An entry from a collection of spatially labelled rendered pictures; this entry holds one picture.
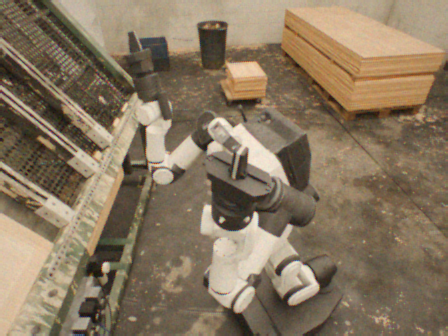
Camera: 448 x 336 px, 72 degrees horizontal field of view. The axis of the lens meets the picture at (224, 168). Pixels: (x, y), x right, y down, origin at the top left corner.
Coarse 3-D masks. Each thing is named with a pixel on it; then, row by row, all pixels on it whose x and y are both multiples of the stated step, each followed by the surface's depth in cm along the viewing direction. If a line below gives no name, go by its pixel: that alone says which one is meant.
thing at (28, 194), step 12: (0, 168) 117; (0, 180) 115; (12, 180) 117; (24, 180) 121; (12, 192) 119; (24, 192) 119; (36, 192) 124; (24, 204) 123; (36, 204) 123; (48, 204) 125; (60, 204) 130; (48, 216) 128; (60, 216) 128; (72, 216) 132
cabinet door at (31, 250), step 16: (0, 224) 111; (16, 224) 116; (0, 240) 109; (16, 240) 114; (32, 240) 118; (0, 256) 107; (16, 256) 111; (32, 256) 116; (0, 272) 105; (16, 272) 109; (32, 272) 113; (0, 288) 102; (16, 288) 106; (0, 304) 100; (16, 304) 104; (0, 320) 98
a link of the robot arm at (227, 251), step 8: (256, 216) 66; (256, 224) 65; (248, 232) 65; (224, 240) 74; (232, 240) 74; (240, 240) 72; (248, 240) 66; (216, 248) 72; (224, 248) 72; (232, 248) 72; (240, 248) 70; (248, 248) 67; (216, 256) 71; (224, 256) 70; (232, 256) 70; (240, 256) 69; (248, 256) 69; (224, 264) 71; (232, 264) 71
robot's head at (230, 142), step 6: (216, 126) 90; (222, 126) 88; (216, 132) 89; (228, 132) 85; (222, 138) 85; (228, 138) 84; (234, 138) 85; (240, 138) 88; (222, 144) 84; (228, 144) 86; (234, 144) 86; (228, 150) 88; (234, 150) 88
